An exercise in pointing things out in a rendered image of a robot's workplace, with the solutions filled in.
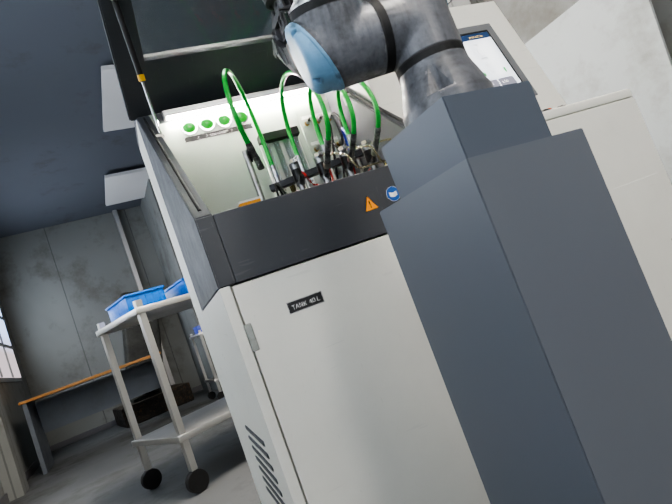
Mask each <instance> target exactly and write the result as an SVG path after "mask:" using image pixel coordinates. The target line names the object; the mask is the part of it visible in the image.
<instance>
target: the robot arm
mask: <svg viewBox="0 0 672 504"><path fill-rule="evenodd" d="M262 1H263V2H264V4H265V6H266V8H267V9H268V10H270V11H272V12H271V18H272V33H271V34H272V43H273V55H274V56H275V58H276V59H280V60H281V61H282V62H283V63H284V64H285V65H286V66H287V67H288V68H289V69H290V70H291V71H292V72H293V73H294V74H295V75H297V76H298V77H299V78H300V79H302V80H303V81H305V83H306V84H307V86H308V87H309V88H310V89H311V90H312V91H313V92H315V93H318V94H325V93H329V92H332V91H336V90H339V91H341V90H343V89H344V88H346V87H349V86H352V85H355V84H358V83H361V82H364V81H367V80H370V79H374V78H377V77H380V76H383V75H386V74H389V73H392V72H395V74H396V76H397V79H398V81H399V84H400V86H401V91H402V108H403V123H404V126H405V128H406V127H407V126H408V125H409V124H411V123H412V122H413V121H414V120H415V119H416V118H418V117H419V116H420V115H421V114H422V113H424V112H425V111H426V110H427V109H428V108H429V107H431V106H432V105H433V104H434V103H435V102H436V101H438V100H439V99H440V98H441V97H442V96H448V95H453V94H459V93H464V92H469V91H475V90H480V89H486V88H491V87H494V86H493V84H492V82H491V81H490V79H489V78H487V77H486V76H485V74H484V73H483V72H482V71H481V69H480V68H479V67H478V66H477V65H476V64H475V63H474V62H473V61H472V59H471V58H470V57H469V56H468V54H467V52H466V49H465V47H464V44H463V42H462V39H461V37H460V34H459V32H458V29H457V27H456V24H455V22H454V19H453V17H452V15H451V12H450V10H449V7H448V1H447V0H368V1H365V2H362V1H361V0H262Z"/></svg>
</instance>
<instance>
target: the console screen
mask: <svg viewBox="0 0 672 504"><path fill-rule="evenodd" d="M458 32H459V34H460V37H461V39H462V42H463V44H464V47H465V49H466V52H467V54H468V56H469V57H470V58H471V59H472V61H473V62H474V63H475V64H476V65H477V66H478V67H479V68H480V69H481V71H482V72H483V73H484V74H485V76H486V77H487V78H489V79H490V81H491V82H492V84H493V86H494V87H497V86H502V85H507V84H513V83H518V82H524V81H529V80H528V79H527V77H526V76H525V74H524V73H523V72H522V70H521V69H520V67H519V66H518V64H517V63H516V61H515V60H514V58H513V57H512V56H511V54H510V53H509V51H508V50H507V48H506V47H505V45H504V44H503V43H502V41H501V40H500V38H499V37H498V35H497V34H496V32H495V31H494V30H493V28H492V27H491V25H490V24H489V23H487V24H481V25H476V26H470V27H464V28H459V29H458Z"/></svg>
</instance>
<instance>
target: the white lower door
mask: <svg viewBox="0 0 672 504"><path fill-rule="evenodd" d="M232 292H233V294H234V297H235V300H236V303H237V306H238V309H239V311H240V314H241V317H242V320H243V323H244V329H245V332H246V334H247V337H248V340H249V343H250V346H251V349H252V352H254V354H255V357H256V360H257V363H258V365H259V368H260V371H261V374H262V377H263V380H264V382H265V385H266V388H267V391H268V394H269V397H270V400H271V402H272V405H273V408H274V411H275V414H276V417H277V419H278V422H279V425H280V428H281V431H282V434H283V436H284V439H285V442H286V445H287V448H288V451H289V454H290V456H291V459H292V462H293V465H294V468H295V471H296V473H297V476H298V479H299V482H300V485H301V488H302V490H303V493H304V496H305V499H306V502H307V504H490V501H489V498H488V496H487V493H486V491H485V488H484V485H483V483H482V480H481V478H480V475H479V472H478V470H477V467H476V464H475V462H474V459H473V457H472V454H471V451H470V449H469V446H468V443H467V441H466V438H465V436H464V433H463V430H462V428H461V425H460V422H459V420H458V417H457V415H456V412H455V409H454V407H453V404H452V401H451V399H450V396H449V394H448V391H447V388H446V386H445V383H444V380H443V378H442V375H441V373H440V370H439V367H438V365H437V362H436V359H435V357H434V354H433V352H432V349H431V346H430V344H429V341H428V339H427V336H426V333H425V331H424V328H423V325H422V323H421V320H420V318H419V315H418V312H417V310H416V307H415V304H414V302H413V299H412V297H411V294H410V291H409V289H408V286H407V283H406V281H405V278H404V276H403V273H402V270H401V268H400V265H399V262H398V260H397V257H396V255H395V252H394V249H393V247H392V244H391V241H390V239H389V236H388V234H387V235H384V236H381V237H378V238H375V239H372V240H369V241H366V242H363V243H360V244H358V245H355V246H352V247H349V248H346V249H343V250H340V251H337V252H334V253H331V254H328V255H325V256H322V257H319V258H316V259H313V260H310V261H307V262H304V263H301V264H298V265H295V266H292V267H289V268H286V269H284V270H281V271H278V272H275V273H272V274H269V275H266V276H263V277H260V278H257V279H254V280H251V281H248V282H245V283H242V284H239V285H236V286H233V287H232Z"/></svg>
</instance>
